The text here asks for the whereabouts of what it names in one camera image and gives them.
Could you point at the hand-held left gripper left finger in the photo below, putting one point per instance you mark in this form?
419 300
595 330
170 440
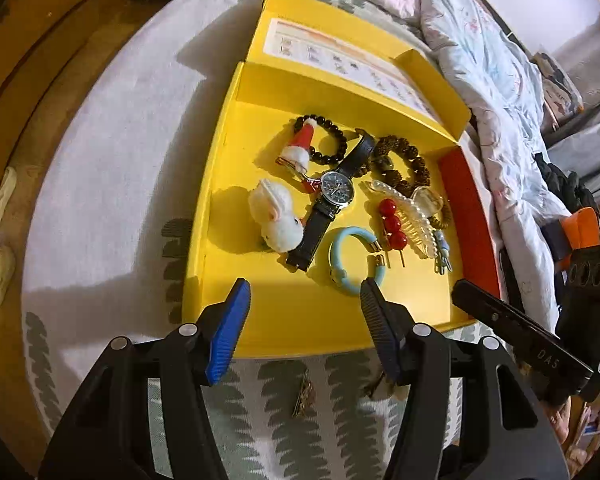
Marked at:
225 340

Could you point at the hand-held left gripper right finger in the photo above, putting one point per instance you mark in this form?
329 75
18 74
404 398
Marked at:
380 330

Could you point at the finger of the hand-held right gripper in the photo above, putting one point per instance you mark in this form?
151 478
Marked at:
520 335

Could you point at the small blue hairpin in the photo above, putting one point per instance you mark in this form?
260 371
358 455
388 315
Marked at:
442 255

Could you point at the pearl hair claw clip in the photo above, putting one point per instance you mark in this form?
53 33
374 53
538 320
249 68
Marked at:
420 230

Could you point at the red bead hairpin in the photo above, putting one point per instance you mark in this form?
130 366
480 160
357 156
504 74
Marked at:
391 222

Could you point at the white plush rabbit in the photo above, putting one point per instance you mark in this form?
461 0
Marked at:
275 215

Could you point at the cream heart hair clip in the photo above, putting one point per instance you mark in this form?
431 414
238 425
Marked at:
427 200

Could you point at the yellow cardboard box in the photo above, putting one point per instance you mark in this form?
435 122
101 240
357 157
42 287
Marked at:
250 160

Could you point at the santa hat charm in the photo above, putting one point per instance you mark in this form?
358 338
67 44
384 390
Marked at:
300 147

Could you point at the dark metal hair clip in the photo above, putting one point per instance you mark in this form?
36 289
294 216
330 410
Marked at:
375 390

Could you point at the dark blue case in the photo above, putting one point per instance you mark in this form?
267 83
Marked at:
555 242

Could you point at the orange plastic case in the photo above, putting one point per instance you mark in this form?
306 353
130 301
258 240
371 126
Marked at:
582 232

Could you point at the gold crown hair clip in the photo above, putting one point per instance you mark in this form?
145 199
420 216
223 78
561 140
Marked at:
302 395

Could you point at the black cloth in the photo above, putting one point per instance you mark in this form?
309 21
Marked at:
565 185

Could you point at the printed pillow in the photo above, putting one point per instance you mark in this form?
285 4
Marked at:
555 90

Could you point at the wooden wardrobe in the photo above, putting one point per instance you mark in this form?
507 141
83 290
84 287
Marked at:
30 60

